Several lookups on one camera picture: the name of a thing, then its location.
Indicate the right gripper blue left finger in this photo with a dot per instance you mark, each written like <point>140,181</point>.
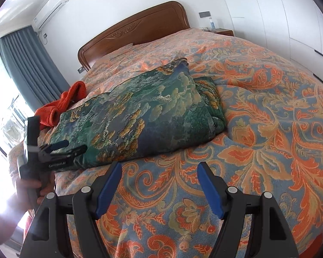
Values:
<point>48,235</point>

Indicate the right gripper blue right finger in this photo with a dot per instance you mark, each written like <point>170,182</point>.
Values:
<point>270,235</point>

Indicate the green landscape print padded jacket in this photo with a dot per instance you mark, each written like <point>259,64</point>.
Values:
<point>156,112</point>

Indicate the orange red knit sweater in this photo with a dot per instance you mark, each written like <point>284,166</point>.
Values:
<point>50,113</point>

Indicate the grey blue curtain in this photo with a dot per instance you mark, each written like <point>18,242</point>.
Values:
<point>31,68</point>

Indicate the orange floral bed cover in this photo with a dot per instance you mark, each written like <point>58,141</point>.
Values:
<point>273,142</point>

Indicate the brown wooden headboard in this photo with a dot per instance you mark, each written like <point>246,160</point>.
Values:
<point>151,24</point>

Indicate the brown wooden nightstand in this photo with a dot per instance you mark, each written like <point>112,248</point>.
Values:
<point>223,32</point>

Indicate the clear plastic water bottle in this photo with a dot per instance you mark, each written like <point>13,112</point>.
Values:
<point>212,24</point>

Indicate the window with black frame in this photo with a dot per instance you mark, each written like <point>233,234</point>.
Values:
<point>13,112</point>

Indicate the small wall socket left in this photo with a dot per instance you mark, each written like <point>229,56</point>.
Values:
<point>80,70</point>

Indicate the white wall air conditioner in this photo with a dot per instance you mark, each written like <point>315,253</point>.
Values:
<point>49,9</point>

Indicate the grey wall switch panel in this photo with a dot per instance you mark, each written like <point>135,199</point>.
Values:
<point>204,14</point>

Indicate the white wardrobe with black handles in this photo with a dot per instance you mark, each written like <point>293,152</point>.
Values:
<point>292,29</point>

